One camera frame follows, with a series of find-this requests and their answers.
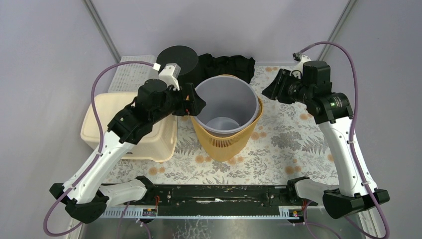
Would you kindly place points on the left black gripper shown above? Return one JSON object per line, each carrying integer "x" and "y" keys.
{"x": 184, "y": 100}

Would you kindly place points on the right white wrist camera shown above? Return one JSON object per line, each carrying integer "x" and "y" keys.
{"x": 297, "y": 70}

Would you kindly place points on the black round bucket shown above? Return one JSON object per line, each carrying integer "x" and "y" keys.
{"x": 187, "y": 59}

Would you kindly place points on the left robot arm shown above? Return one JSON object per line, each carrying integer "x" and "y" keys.
{"x": 84, "y": 195}

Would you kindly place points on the cream plastic basket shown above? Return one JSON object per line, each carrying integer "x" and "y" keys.
{"x": 158, "y": 146}

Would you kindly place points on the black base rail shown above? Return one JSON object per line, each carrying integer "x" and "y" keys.
{"x": 218, "y": 200}

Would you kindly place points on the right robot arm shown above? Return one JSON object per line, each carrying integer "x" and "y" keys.
{"x": 356, "y": 191}

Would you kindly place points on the grey plastic bin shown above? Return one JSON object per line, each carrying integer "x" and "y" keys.
{"x": 231, "y": 105}

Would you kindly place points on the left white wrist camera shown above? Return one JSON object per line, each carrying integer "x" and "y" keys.
{"x": 169, "y": 75}

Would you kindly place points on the yellow wastebasket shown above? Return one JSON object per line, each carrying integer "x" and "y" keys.
{"x": 224, "y": 148}

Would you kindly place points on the floral tablecloth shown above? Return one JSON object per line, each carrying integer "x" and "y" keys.
{"x": 285, "y": 144}

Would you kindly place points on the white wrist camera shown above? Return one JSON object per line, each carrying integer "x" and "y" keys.
{"x": 169, "y": 75}
{"x": 297, "y": 70}

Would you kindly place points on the white perforated plastic basket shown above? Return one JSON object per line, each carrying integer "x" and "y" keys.
{"x": 128, "y": 78}

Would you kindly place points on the black cloth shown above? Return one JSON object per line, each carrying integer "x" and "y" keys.
{"x": 238, "y": 66}

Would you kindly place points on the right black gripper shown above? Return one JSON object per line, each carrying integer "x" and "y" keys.
{"x": 273, "y": 91}

